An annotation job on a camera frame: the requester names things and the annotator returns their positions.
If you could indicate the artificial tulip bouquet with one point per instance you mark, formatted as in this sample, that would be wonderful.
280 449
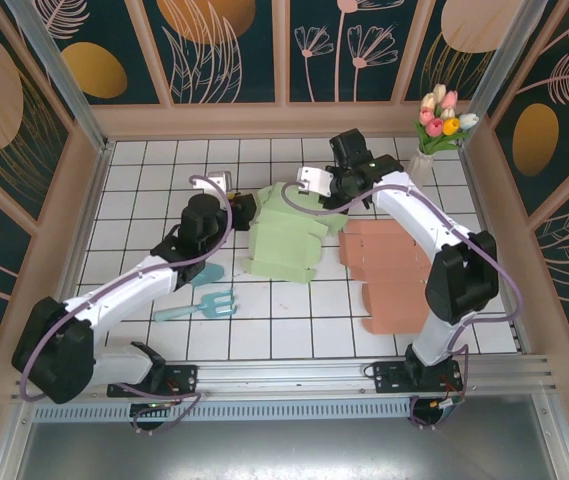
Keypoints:
439 122

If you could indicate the aluminium side rail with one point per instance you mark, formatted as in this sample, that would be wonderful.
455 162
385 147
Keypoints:
84 240
501 280

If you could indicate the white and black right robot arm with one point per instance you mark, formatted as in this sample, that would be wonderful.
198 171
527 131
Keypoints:
414 215

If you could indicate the pink paper box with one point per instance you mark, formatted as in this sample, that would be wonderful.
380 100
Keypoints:
389 280

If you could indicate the teal toy rake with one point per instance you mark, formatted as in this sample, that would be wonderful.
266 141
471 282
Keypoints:
214 304

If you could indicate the teal toy shovel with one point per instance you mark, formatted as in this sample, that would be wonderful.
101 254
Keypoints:
209 274

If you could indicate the white ribbed vase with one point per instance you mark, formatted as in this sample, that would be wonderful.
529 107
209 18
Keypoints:
421 170

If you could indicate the aluminium corner post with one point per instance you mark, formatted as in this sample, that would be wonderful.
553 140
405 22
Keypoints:
56 65
504 65

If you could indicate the green paper box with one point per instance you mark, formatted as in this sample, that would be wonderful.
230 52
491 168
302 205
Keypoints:
279 240

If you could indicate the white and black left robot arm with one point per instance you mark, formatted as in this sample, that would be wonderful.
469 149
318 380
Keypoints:
114 300

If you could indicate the aluminium mounting rail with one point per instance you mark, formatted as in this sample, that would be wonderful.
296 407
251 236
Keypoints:
284 375

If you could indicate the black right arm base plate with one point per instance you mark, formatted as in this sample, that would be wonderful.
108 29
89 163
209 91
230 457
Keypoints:
389 377

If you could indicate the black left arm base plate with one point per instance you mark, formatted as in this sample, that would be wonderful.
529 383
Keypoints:
184 377

